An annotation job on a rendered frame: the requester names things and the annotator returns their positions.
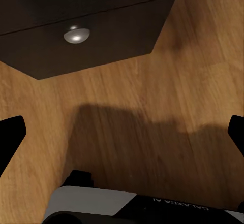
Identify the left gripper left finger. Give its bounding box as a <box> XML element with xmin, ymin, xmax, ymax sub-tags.
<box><xmin>0</xmin><ymin>115</ymin><xmax>26</xmax><ymax>176</ymax></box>

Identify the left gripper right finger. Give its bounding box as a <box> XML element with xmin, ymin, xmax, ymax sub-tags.
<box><xmin>228</xmin><ymin>115</ymin><xmax>244</xmax><ymax>156</ymax></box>

